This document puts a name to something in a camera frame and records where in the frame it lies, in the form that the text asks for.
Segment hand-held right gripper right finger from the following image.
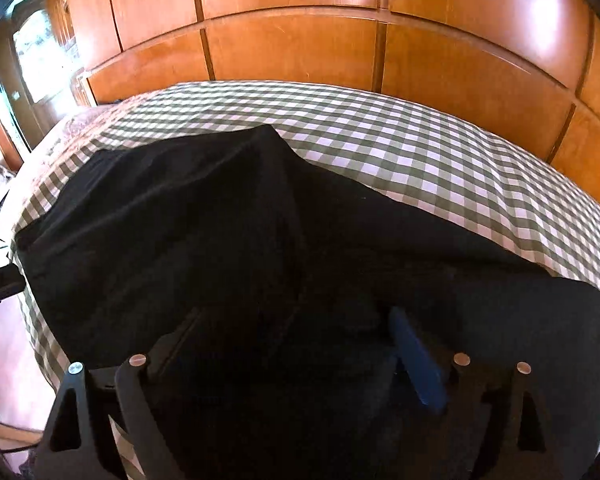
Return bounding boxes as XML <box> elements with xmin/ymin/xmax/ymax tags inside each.
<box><xmin>389</xmin><ymin>306</ymin><xmax>561</xmax><ymax>480</ymax></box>

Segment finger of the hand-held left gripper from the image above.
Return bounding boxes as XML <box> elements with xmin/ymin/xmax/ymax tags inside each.
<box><xmin>0</xmin><ymin>266</ymin><xmax>27</xmax><ymax>312</ymax></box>

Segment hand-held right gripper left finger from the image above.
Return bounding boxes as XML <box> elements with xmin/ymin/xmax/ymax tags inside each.
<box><xmin>32</xmin><ymin>309</ymin><xmax>202</xmax><ymax>480</ymax></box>

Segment black embroidered pants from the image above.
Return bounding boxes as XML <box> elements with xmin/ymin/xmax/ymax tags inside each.
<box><xmin>15</xmin><ymin>124</ymin><xmax>600</xmax><ymax>480</ymax></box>

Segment floral bed sheet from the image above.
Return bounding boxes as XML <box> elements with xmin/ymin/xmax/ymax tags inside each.
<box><xmin>25</xmin><ymin>105</ymin><xmax>131</xmax><ymax>171</ymax></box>

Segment green checked blanket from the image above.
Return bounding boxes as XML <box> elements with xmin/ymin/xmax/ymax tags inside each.
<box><xmin>10</xmin><ymin>80</ymin><xmax>600</xmax><ymax>480</ymax></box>

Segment wooden framed window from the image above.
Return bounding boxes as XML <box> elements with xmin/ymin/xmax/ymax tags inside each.
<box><xmin>0</xmin><ymin>0</ymin><xmax>92</xmax><ymax>163</ymax></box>

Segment wooden wardrobe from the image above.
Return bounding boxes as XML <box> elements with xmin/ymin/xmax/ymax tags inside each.
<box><xmin>45</xmin><ymin>0</ymin><xmax>600</xmax><ymax>221</ymax></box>

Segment black cable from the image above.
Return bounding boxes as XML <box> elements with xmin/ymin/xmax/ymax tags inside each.
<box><xmin>0</xmin><ymin>400</ymin><xmax>42</xmax><ymax>457</ymax></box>

